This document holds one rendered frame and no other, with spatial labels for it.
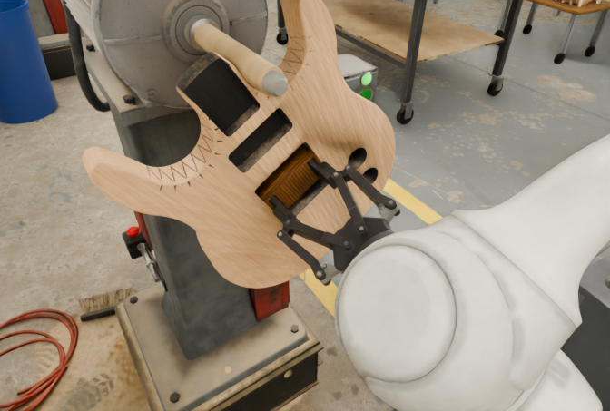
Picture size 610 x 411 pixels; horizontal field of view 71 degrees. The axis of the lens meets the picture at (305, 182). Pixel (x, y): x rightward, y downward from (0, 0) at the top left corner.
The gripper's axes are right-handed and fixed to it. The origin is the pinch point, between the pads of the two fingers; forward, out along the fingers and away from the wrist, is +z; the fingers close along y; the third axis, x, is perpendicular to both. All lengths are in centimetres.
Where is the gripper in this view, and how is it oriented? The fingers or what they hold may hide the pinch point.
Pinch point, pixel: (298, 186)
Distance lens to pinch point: 61.8
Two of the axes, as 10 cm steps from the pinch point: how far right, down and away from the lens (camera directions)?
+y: 7.2, -6.9, 0.8
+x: -4.2, -5.3, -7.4
